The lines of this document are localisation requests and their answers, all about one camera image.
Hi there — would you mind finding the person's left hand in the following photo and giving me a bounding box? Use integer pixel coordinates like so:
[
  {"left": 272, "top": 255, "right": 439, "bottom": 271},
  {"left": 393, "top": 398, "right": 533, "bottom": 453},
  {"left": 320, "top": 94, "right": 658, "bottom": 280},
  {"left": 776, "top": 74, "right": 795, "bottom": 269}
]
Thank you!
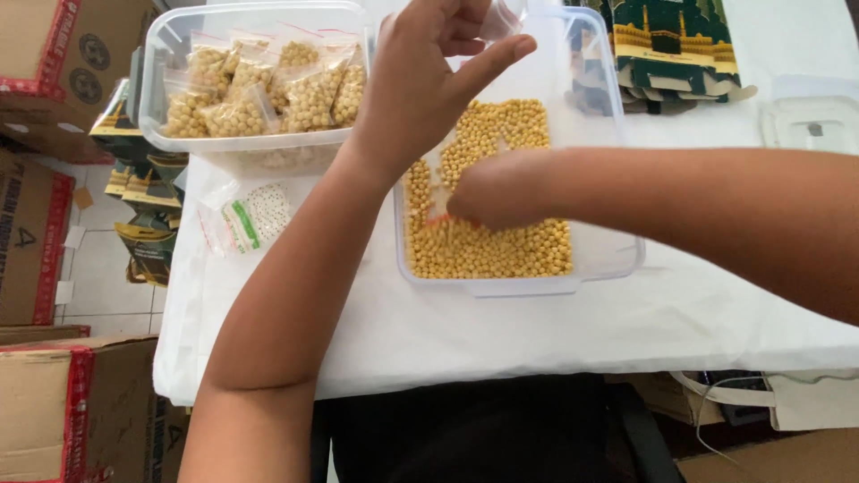
[{"left": 348, "top": 0, "right": 538, "bottom": 192}]

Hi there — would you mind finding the person's right hand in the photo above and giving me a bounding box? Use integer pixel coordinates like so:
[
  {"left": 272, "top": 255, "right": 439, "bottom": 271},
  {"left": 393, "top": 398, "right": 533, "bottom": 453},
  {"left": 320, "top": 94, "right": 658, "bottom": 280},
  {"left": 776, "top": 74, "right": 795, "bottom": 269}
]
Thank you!
[{"left": 446, "top": 148, "right": 573, "bottom": 233}]

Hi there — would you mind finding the small clear zip bag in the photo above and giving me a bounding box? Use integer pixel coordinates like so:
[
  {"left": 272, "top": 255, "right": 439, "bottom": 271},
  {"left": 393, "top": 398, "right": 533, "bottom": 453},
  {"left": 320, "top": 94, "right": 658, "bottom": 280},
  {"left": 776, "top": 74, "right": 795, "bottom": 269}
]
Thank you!
[
  {"left": 479, "top": 0, "right": 528, "bottom": 42},
  {"left": 426, "top": 137, "right": 484, "bottom": 230}
]

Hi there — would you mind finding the heap of loose yellow beads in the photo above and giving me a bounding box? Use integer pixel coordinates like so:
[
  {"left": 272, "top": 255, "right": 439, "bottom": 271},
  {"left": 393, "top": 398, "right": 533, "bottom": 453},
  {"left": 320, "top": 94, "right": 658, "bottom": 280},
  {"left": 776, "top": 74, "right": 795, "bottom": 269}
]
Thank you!
[{"left": 403, "top": 98, "right": 575, "bottom": 280}]

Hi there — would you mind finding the clear plastic container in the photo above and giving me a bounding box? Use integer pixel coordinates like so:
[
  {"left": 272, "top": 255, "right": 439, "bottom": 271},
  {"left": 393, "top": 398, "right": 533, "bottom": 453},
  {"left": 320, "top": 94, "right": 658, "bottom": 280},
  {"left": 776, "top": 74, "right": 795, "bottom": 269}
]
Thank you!
[
  {"left": 137, "top": 0, "right": 374, "bottom": 155},
  {"left": 392, "top": 5, "right": 646, "bottom": 298}
]

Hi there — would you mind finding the white tablecloth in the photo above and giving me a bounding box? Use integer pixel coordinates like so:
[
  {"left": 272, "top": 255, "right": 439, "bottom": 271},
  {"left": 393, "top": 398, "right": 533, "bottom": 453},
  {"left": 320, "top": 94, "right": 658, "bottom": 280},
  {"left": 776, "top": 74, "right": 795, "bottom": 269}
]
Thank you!
[{"left": 153, "top": 0, "right": 859, "bottom": 407}]

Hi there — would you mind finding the pile of bead-filled packets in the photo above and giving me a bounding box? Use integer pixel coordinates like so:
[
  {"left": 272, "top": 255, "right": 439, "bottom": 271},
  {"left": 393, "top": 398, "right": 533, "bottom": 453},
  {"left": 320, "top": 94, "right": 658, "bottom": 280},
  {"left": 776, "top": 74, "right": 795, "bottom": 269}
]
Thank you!
[{"left": 163, "top": 30, "right": 367, "bottom": 140}]

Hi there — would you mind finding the stack of empty zip bags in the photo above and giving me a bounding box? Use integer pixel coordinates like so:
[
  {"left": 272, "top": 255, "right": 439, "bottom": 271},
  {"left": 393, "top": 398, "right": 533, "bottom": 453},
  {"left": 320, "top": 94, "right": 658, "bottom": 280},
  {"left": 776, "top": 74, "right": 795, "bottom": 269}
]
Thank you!
[{"left": 196, "top": 178, "right": 294, "bottom": 259}]

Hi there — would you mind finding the person's black clothing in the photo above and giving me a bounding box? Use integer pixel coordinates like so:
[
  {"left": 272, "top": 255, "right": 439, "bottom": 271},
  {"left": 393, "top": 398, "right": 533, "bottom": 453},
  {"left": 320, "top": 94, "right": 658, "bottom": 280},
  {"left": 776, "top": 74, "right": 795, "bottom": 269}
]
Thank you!
[{"left": 310, "top": 372, "right": 687, "bottom": 483}]

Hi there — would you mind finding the stack of green printed cartons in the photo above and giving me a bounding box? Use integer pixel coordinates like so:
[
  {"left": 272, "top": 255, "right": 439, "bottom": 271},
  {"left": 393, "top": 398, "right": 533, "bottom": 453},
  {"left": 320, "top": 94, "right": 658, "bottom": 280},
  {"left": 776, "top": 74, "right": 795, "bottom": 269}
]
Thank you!
[{"left": 569, "top": 0, "right": 759, "bottom": 116}]

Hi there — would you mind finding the plain brown cardboard box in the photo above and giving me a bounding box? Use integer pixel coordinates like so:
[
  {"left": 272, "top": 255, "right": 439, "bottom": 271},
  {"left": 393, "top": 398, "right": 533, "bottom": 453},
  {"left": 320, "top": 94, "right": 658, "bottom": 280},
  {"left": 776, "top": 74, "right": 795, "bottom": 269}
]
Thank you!
[{"left": 604, "top": 372, "right": 727, "bottom": 428}]

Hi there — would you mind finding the heap of green printed cartons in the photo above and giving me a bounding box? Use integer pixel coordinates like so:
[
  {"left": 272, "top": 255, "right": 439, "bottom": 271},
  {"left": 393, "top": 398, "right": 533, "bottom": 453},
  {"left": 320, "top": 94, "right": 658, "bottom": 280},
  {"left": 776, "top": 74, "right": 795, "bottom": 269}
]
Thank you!
[{"left": 89, "top": 47, "right": 190, "bottom": 289}]

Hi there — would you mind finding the clear plastic container lid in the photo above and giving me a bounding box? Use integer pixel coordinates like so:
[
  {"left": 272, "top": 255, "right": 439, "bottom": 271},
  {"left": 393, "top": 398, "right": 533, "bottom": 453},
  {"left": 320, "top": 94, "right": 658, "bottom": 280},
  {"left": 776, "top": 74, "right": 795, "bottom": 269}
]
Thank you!
[{"left": 760, "top": 76, "right": 859, "bottom": 153}]

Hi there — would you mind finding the white cloth bag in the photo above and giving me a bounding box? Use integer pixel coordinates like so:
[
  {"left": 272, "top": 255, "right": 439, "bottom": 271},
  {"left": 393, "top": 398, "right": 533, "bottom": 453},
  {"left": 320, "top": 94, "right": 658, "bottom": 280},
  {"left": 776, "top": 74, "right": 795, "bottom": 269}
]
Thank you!
[{"left": 671, "top": 369, "right": 859, "bottom": 432}]

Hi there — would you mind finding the flat brown cardboard sheet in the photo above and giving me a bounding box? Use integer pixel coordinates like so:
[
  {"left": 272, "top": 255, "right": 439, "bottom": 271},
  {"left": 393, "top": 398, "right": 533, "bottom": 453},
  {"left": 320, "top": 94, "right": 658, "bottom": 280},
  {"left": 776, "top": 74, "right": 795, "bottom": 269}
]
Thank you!
[{"left": 676, "top": 428, "right": 859, "bottom": 483}]

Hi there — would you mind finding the cardboard box with red tape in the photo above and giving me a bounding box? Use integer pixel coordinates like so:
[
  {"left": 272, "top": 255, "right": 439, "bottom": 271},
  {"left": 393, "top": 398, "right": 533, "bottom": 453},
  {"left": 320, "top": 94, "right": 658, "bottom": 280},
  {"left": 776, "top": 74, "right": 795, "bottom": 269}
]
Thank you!
[{"left": 0, "top": 149, "right": 76, "bottom": 327}]

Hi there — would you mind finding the large cardboard box red tape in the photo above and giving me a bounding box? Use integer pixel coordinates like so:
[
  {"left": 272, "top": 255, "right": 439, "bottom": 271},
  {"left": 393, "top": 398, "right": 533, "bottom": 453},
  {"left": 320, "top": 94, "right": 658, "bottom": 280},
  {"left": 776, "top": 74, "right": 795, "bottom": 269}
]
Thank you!
[{"left": 0, "top": 325, "right": 194, "bottom": 483}]

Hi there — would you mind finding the cardboard box with round stamps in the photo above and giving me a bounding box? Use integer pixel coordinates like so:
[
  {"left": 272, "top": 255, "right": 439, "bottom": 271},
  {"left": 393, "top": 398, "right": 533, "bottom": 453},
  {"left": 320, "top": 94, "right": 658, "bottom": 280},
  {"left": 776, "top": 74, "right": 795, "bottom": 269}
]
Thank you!
[{"left": 0, "top": 0, "right": 165, "bottom": 166}]

